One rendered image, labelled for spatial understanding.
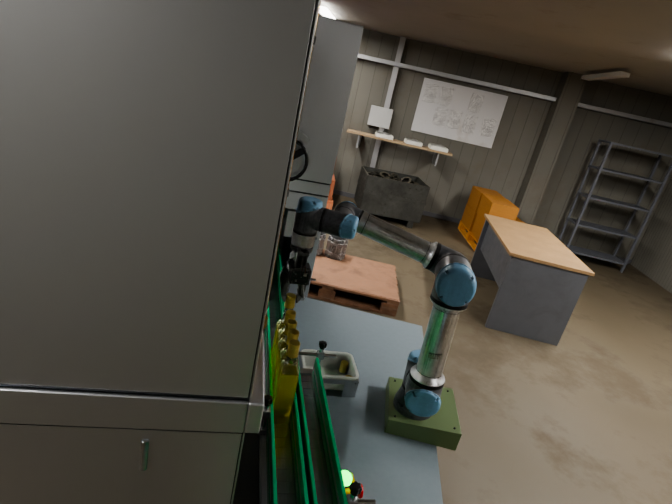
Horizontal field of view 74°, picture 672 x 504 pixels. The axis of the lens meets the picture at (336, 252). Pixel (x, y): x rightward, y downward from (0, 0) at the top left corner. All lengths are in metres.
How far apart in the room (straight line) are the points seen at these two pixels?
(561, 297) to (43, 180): 4.36
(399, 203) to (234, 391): 6.41
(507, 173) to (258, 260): 7.84
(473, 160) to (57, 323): 7.79
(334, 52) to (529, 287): 3.04
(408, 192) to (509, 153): 2.12
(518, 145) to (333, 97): 6.34
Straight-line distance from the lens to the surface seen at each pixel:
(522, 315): 4.62
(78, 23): 0.59
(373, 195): 6.92
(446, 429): 1.75
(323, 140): 2.23
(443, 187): 8.21
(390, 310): 4.17
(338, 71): 2.21
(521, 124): 8.29
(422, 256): 1.47
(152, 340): 0.69
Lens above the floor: 1.88
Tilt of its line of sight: 20 degrees down
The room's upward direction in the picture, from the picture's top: 13 degrees clockwise
